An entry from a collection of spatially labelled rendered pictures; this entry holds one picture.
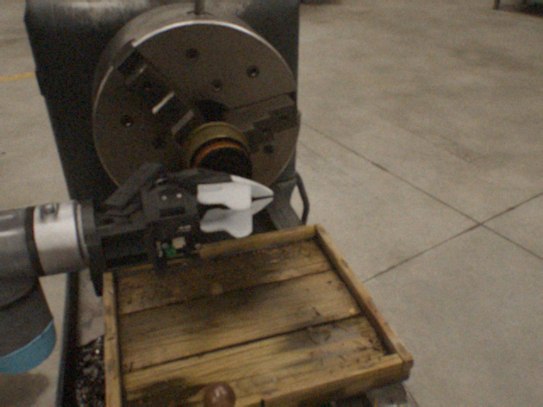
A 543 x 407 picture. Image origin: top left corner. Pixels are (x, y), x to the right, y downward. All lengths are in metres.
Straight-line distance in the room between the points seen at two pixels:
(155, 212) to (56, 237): 0.10
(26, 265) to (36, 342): 0.11
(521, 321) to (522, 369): 0.23
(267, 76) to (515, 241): 1.95
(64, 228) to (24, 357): 0.17
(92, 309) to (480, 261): 1.66
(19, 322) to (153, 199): 0.19
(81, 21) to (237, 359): 0.55
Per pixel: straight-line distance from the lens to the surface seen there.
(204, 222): 0.58
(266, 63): 0.74
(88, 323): 1.24
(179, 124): 0.67
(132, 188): 0.58
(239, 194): 0.55
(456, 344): 1.95
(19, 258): 0.54
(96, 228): 0.53
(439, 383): 1.82
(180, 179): 0.55
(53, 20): 0.86
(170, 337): 0.69
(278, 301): 0.72
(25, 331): 0.61
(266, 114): 0.71
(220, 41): 0.71
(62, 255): 0.53
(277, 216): 0.92
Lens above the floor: 1.39
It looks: 33 degrees down
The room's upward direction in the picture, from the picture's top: straight up
